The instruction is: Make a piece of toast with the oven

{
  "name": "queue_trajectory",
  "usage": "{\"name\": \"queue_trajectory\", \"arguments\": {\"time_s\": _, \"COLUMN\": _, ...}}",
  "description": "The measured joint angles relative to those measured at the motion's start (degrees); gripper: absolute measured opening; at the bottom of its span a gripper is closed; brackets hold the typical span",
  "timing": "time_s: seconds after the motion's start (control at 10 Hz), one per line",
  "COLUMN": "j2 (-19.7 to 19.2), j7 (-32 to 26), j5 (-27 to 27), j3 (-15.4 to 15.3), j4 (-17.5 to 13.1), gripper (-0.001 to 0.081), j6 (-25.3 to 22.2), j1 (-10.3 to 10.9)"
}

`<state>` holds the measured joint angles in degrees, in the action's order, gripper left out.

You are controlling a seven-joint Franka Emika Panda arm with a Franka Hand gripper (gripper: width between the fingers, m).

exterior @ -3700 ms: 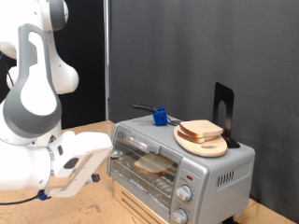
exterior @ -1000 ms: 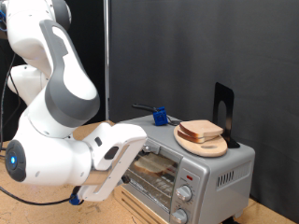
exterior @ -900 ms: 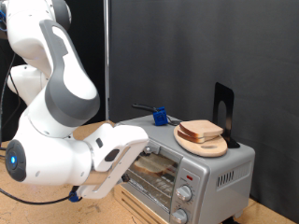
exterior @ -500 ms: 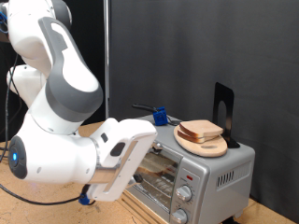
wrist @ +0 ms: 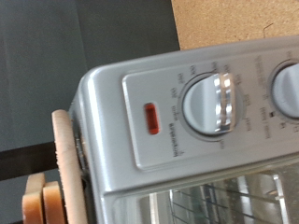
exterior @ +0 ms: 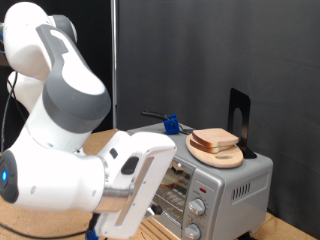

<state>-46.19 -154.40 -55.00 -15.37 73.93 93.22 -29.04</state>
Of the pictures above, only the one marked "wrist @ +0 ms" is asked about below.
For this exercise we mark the silver oven timer knob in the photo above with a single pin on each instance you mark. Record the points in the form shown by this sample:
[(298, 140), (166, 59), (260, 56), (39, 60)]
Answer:
[(288, 90)]

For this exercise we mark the silver toaster oven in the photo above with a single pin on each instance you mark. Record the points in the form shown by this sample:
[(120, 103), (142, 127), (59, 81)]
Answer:
[(109, 140)]

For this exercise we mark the silver oven temperature knob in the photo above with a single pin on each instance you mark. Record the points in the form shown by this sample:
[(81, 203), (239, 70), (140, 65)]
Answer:
[(199, 105)]

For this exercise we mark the oval wooden cutting board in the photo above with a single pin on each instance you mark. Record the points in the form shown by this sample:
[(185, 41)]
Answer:
[(67, 161)]

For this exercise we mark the thin white bread slice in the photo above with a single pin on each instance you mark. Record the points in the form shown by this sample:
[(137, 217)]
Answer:
[(54, 202), (32, 202)]

